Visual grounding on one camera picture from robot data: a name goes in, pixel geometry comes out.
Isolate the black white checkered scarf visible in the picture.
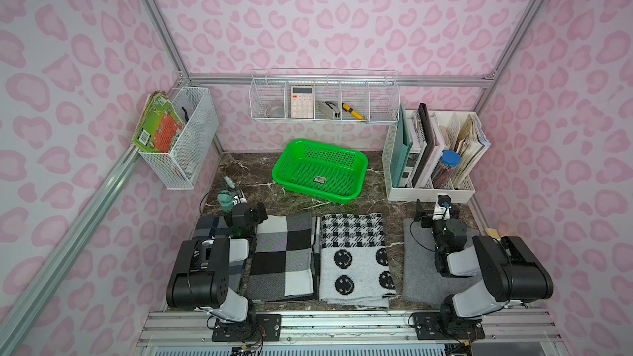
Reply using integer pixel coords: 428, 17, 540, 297
246, 212, 317, 303

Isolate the smiley houndstooth knit scarf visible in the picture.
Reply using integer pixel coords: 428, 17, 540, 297
319, 213, 397, 308

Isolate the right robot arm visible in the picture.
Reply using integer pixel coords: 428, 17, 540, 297
411, 194, 554, 340

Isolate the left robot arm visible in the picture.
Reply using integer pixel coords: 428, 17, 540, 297
166, 203, 268, 325

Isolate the dark grey plaid scarf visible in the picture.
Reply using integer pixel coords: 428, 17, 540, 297
191, 215, 247, 293

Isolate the plain grey folded scarf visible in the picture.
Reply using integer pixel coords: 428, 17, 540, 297
402, 218, 481, 309

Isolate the green plastic basket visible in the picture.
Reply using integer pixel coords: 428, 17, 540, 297
272, 139, 369, 204

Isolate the yellow sticky note pad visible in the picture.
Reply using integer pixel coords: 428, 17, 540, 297
486, 228, 501, 240

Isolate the blue lid pencil jar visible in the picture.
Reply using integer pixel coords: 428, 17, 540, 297
431, 150, 461, 189

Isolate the white desk file organizer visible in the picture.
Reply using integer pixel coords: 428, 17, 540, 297
382, 104, 491, 204

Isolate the black book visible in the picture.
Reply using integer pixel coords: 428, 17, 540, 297
412, 103, 435, 188

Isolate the stack of magazines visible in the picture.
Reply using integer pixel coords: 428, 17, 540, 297
451, 114, 491, 189

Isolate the teal file folder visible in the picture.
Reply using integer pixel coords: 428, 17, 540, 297
391, 105, 413, 188

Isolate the metal bowl on shelf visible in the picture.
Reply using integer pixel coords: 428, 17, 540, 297
265, 104, 285, 119

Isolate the pink calculator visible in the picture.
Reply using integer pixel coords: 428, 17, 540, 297
290, 85, 315, 120

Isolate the grey stapler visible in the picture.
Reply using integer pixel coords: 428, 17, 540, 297
315, 101, 341, 120

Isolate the yellow black utility knife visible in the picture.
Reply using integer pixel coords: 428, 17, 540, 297
341, 102, 365, 120

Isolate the white mesh wall basket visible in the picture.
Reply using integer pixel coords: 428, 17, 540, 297
138, 87, 219, 191

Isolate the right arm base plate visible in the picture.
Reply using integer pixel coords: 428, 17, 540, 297
408, 311, 486, 341

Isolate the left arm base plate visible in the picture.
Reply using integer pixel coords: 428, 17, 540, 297
211, 314, 282, 343

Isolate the white wire wall shelf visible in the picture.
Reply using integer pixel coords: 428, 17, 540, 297
249, 69, 401, 124

